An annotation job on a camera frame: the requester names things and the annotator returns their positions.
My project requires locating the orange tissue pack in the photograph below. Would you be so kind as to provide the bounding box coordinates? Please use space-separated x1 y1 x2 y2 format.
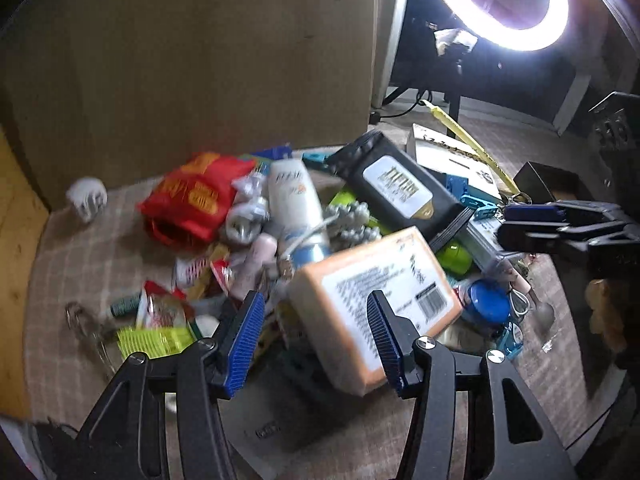
287 225 464 396

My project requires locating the black storage tray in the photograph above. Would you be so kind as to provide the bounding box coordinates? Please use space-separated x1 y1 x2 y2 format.
513 162 593 204

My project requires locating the yellow folding ruler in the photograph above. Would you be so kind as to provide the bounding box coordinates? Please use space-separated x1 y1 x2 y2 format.
419 100 520 194

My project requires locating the green tube bottle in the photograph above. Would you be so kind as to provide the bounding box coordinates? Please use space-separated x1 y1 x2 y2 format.
436 240 473 276

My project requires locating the yellow shuttlecock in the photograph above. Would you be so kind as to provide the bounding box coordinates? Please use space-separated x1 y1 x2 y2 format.
116 314 219 359

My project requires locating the white cardboard box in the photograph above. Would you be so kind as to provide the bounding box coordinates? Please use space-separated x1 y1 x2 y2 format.
407 124 501 204

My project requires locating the black wet wipes pack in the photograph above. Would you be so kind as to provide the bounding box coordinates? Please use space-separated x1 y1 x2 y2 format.
326 130 464 240

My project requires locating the light stand tripod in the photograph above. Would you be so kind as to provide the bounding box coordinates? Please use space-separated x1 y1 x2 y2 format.
369 18 478 125

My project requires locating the red snack bag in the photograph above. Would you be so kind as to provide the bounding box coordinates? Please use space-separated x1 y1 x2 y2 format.
138 152 255 252

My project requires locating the white blue spray bottle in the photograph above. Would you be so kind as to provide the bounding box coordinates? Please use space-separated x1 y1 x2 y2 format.
268 158 331 269

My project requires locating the white wall plug adapter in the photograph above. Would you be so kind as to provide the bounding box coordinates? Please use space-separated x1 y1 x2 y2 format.
65 177 107 223

